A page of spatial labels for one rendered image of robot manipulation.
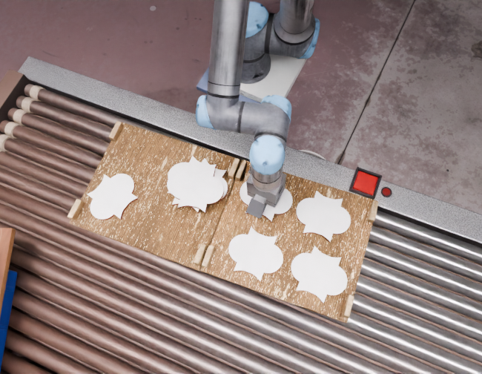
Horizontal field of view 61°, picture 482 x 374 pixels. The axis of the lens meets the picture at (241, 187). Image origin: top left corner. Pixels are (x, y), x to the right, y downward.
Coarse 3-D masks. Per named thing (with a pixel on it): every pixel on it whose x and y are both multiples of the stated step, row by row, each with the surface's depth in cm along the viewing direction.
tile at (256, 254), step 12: (252, 228) 115; (240, 240) 114; (252, 240) 114; (264, 240) 113; (240, 252) 113; (252, 252) 112; (264, 252) 112; (276, 252) 112; (240, 264) 112; (252, 264) 111; (264, 264) 111; (276, 264) 111
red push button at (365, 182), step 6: (360, 174) 121; (366, 174) 121; (360, 180) 120; (366, 180) 120; (372, 180) 120; (354, 186) 120; (360, 186) 119; (366, 186) 119; (372, 186) 119; (366, 192) 119; (372, 192) 119
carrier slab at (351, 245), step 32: (320, 192) 119; (224, 224) 117; (256, 224) 116; (288, 224) 116; (352, 224) 115; (224, 256) 114; (288, 256) 113; (352, 256) 112; (256, 288) 110; (288, 288) 110; (352, 288) 109
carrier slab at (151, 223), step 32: (128, 128) 129; (128, 160) 125; (160, 160) 125; (224, 160) 124; (160, 192) 121; (96, 224) 119; (128, 224) 118; (160, 224) 118; (192, 224) 117; (160, 256) 115; (192, 256) 114
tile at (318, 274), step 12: (312, 252) 112; (300, 264) 111; (312, 264) 111; (324, 264) 110; (336, 264) 110; (300, 276) 110; (312, 276) 110; (324, 276) 109; (336, 276) 109; (300, 288) 109; (312, 288) 108; (324, 288) 108; (336, 288) 108; (324, 300) 107
